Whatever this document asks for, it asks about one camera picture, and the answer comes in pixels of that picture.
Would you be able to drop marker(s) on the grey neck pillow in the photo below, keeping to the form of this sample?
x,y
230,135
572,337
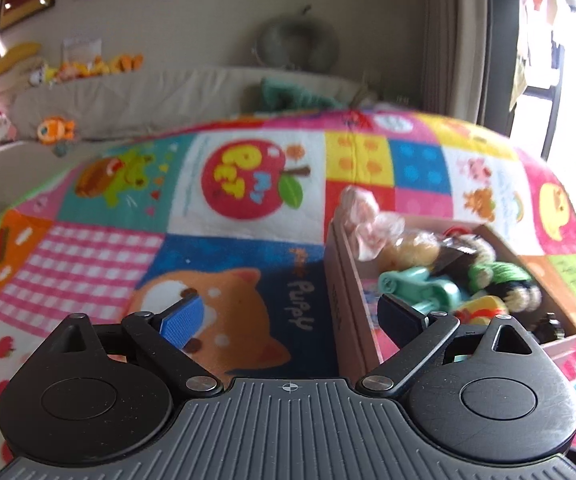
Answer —
x,y
278,40

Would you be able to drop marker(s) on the small white yellow plush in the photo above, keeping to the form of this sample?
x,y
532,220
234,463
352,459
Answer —
x,y
42,76

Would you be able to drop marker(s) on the mint green plastic toy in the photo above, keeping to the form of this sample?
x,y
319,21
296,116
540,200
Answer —
x,y
418,285

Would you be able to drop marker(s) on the small black object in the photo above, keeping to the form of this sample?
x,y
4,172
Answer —
x,y
549,330

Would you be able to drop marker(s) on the colourful printed play mat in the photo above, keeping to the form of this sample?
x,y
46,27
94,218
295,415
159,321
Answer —
x,y
243,255

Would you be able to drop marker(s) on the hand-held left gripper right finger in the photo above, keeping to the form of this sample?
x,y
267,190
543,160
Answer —
x,y
400,317

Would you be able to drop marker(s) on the black green crocheted doll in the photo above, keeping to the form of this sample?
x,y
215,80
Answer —
x,y
493,275

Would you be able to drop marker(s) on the beige sofa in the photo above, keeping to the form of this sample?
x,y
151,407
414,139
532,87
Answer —
x,y
143,95

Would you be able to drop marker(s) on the beige curtain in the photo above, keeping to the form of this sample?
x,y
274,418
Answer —
x,y
455,35

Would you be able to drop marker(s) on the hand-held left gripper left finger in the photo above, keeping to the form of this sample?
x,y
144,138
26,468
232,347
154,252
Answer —
x,y
180,322

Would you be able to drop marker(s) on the green plush toy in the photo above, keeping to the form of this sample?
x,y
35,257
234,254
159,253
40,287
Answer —
x,y
293,96

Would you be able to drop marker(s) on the orange fish plush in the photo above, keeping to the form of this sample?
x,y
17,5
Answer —
x,y
53,129

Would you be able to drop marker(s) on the pink cardboard box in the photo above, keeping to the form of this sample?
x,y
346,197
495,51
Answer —
x,y
348,310

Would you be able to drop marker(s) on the white paper card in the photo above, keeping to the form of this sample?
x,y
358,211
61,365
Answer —
x,y
80,49

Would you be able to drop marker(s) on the orange plush toy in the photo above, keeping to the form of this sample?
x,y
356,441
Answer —
x,y
113,64

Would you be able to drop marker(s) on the black metal rack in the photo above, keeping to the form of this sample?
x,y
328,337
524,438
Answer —
x,y
555,110

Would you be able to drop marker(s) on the clear plastic pastry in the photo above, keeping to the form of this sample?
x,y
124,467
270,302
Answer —
x,y
368,230

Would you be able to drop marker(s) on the hanging clothes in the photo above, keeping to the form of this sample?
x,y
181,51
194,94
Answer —
x,y
538,20

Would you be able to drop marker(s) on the yellow round toy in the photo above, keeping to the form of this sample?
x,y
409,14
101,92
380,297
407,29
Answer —
x,y
488,310

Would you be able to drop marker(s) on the yellow long-eared plush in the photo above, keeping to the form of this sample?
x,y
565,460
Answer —
x,y
8,70

